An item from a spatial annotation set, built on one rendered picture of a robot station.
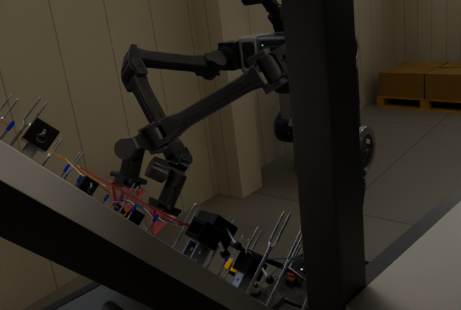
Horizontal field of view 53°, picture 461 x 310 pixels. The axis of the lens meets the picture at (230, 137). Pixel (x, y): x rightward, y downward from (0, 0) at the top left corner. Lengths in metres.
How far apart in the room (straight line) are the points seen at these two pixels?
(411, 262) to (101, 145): 3.04
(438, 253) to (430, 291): 0.06
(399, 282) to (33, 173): 0.28
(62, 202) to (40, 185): 0.02
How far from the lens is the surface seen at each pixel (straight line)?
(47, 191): 0.29
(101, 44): 3.35
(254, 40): 1.96
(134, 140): 1.28
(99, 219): 0.31
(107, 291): 1.70
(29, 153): 0.82
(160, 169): 1.47
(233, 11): 3.89
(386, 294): 0.39
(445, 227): 0.49
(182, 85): 3.84
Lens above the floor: 1.69
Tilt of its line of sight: 17 degrees down
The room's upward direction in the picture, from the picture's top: 7 degrees counter-clockwise
